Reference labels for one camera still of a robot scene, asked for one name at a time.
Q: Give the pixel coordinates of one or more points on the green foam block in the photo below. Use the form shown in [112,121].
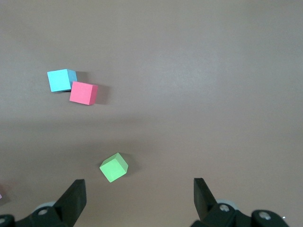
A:
[111,169]

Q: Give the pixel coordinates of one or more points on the brown table cover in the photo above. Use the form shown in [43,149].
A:
[189,71]

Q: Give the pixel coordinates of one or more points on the blue foam block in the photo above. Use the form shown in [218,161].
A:
[59,80]

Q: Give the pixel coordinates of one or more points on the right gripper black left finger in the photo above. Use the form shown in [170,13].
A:
[71,203]

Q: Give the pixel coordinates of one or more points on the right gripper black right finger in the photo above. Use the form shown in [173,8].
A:
[203,201]

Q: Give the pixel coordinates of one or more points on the red foam block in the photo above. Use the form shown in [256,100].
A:
[81,93]

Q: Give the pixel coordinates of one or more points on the pink foam block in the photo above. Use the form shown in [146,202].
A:
[0,196]

